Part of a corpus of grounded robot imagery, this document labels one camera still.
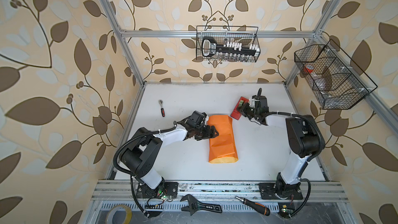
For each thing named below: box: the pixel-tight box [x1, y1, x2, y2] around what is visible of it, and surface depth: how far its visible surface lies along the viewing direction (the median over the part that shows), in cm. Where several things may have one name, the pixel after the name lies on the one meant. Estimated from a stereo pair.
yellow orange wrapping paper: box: [208, 114, 239, 164], surface depth 86 cm
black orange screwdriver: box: [235, 195, 271, 216], surface depth 70 cm
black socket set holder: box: [201, 36, 261, 58], surface depth 84 cm
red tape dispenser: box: [230, 96, 250, 121], surface depth 102 cm
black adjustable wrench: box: [180, 193, 223, 216], surface depth 72 cm
